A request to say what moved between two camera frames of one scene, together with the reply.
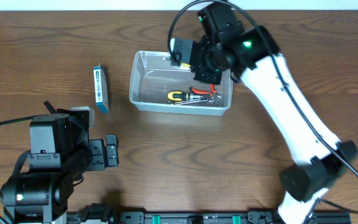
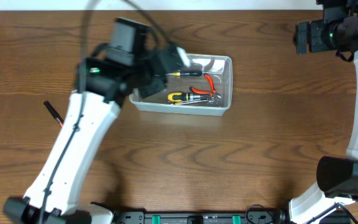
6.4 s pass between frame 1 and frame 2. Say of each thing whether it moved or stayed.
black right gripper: moved
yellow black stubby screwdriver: stayed
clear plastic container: stayed
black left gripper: moved
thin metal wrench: stayed
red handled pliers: stayed
